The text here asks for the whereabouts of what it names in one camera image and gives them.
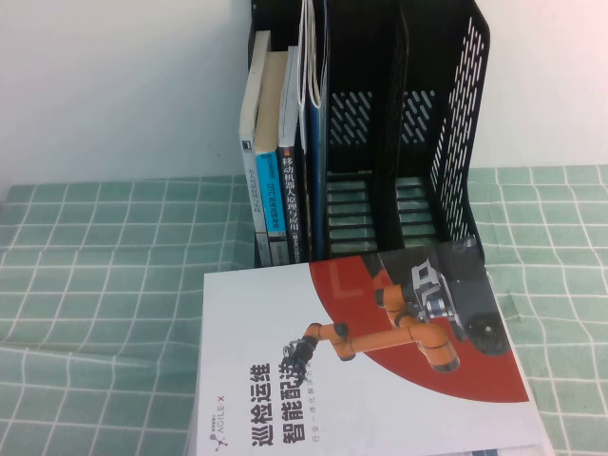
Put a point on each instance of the blue cover booklet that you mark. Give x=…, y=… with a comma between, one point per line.
x=314, y=166

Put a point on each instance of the black spine robotics book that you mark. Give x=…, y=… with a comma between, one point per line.
x=290, y=199

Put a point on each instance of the cyan spine book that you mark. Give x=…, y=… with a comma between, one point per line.
x=271, y=199

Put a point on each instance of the grey spine book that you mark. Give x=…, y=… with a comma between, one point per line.
x=249, y=190

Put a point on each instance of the black mesh book holder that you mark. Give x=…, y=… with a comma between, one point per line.
x=413, y=199

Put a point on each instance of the blue cover book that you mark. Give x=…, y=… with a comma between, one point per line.
x=309, y=57

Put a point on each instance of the white brochure orange robot print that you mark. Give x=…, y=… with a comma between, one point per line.
x=285, y=342

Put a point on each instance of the green checked tablecloth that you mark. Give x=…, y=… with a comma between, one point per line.
x=95, y=285

